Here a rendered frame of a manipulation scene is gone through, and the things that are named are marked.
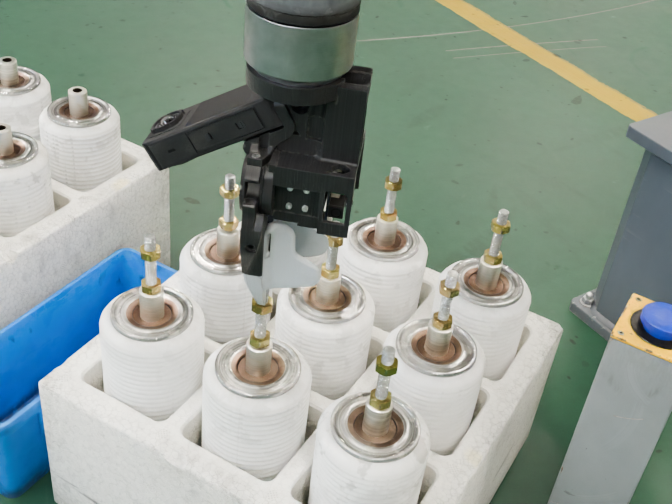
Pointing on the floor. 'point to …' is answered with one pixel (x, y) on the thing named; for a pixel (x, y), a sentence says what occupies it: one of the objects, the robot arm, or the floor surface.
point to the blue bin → (18, 431)
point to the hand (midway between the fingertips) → (255, 284)
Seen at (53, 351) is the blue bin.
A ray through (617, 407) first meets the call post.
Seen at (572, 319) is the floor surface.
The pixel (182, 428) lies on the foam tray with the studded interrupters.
